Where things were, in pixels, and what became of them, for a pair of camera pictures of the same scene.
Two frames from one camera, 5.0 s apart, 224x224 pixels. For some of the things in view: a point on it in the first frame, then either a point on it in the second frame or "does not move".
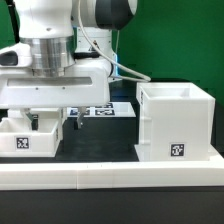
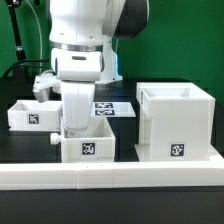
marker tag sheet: (112, 110) does not move
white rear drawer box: (44, 113) does not move
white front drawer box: (19, 140) → (95, 144)
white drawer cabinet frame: (176, 123) does not move
